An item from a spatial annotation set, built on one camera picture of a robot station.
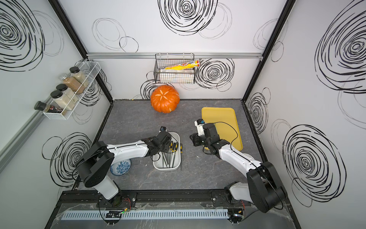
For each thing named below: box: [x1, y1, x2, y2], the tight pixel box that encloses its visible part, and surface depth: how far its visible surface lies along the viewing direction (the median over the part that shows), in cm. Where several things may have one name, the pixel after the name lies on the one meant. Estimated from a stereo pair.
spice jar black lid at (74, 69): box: [69, 66, 81, 73], surface depth 75 cm
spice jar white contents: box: [50, 90, 76, 111], surface depth 67 cm
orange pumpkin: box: [150, 84, 181, 114], surface depth 107 cm
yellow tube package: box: [164, 59, 201, 70], surface depth 88 cm
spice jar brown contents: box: [60, 73, 86, 95], surface depth 74 cm
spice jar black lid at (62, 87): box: [56, 83, 68, 92], surface depth 68 cm
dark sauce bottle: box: [33, 101, 67, 116], surface depth 62 cm
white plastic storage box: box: [152, 131, 182, 172], surface depth 88 cm
